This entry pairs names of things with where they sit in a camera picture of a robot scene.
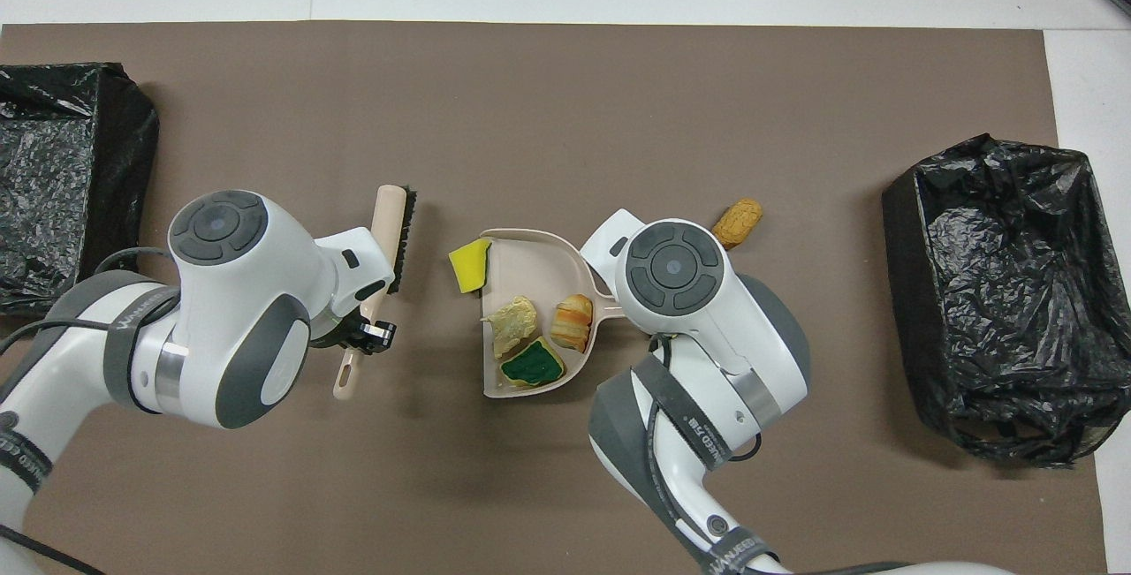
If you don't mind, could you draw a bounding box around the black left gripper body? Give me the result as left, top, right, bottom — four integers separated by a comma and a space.
311, 310, 363, 352

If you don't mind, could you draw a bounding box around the yellow sponge wedge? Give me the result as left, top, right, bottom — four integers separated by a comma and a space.
448, 238, 493, 294

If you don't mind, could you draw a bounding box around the beige hand brush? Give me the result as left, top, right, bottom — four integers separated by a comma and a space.
333, 185, 419, 401

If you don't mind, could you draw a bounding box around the torn croissant chunk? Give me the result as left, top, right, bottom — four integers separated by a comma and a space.
482, 295, 539, 359

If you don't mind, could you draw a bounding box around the green and yellow sponge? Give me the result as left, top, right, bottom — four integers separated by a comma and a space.
500, 337, 567, 388

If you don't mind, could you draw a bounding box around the beige plastic dustpan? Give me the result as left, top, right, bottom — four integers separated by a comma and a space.
478, 228, 628, 399

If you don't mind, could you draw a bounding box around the orange striped croissant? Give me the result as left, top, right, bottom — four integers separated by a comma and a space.
550, 294, 595, 353

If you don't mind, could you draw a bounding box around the peanut-shaped brown bread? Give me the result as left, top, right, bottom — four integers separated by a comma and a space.
712, 198, 764, 250

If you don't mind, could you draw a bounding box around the black bag-lined bin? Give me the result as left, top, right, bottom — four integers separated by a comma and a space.
882, 133, 1131, 468
0, 63, 162, 318

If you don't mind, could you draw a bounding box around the brown table mat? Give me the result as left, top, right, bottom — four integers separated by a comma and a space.
0, 21, 1107, 575

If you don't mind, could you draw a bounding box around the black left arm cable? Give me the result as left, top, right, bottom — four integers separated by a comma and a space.
0, 245, 178, 575

